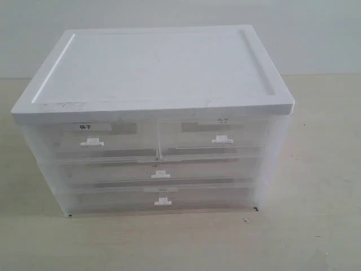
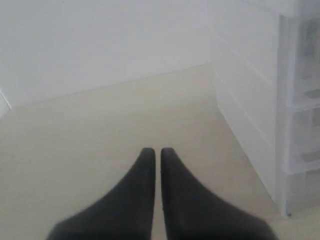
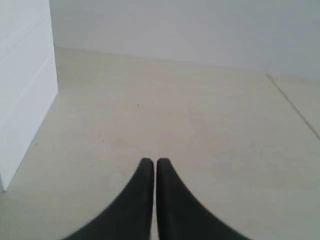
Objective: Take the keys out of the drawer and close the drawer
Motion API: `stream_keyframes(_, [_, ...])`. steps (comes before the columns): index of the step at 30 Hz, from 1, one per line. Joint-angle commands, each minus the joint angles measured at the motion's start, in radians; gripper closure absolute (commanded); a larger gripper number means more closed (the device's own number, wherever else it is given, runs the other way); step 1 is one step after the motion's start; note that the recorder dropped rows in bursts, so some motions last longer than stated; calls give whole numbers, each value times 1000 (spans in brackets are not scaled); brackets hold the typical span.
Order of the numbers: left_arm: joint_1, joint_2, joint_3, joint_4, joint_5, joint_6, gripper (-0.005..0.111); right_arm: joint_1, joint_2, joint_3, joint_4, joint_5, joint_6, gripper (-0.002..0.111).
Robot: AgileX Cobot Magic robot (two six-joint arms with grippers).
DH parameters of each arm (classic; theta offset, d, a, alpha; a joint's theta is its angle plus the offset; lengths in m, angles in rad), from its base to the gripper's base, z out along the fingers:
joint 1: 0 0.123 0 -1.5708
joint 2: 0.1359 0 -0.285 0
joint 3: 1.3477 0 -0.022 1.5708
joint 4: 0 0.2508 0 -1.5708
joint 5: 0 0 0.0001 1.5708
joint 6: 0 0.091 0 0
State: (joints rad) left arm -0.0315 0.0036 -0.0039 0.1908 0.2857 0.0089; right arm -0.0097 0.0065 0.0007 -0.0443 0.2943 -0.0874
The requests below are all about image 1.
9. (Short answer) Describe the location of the white plastic drawer cabinet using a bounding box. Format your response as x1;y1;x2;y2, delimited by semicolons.
11;25;295;217

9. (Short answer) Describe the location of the small white debris on table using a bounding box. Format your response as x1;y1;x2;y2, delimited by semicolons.
243;217;250;224

